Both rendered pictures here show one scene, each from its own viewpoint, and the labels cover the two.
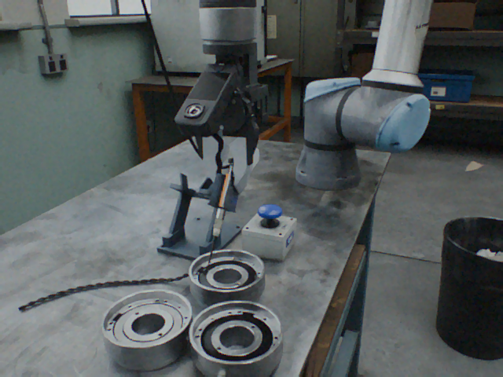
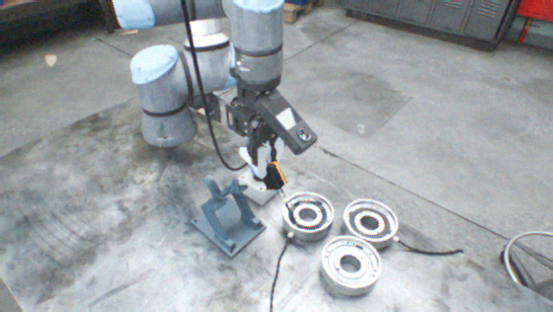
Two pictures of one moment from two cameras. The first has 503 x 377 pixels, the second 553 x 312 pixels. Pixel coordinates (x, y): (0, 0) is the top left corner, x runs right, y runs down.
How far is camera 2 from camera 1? 0.71 m
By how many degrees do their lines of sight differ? 64
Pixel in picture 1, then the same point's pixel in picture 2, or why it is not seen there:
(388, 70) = (213, 34)
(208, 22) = (272, 66)
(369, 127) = (219, 79)
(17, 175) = not seen: outside the picture
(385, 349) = not seen: hidden behind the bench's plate
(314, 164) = (177, 126)
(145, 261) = (246, 268)
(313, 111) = (162, 88)
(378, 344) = not seen: hidden behind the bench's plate
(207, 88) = (286, 115)
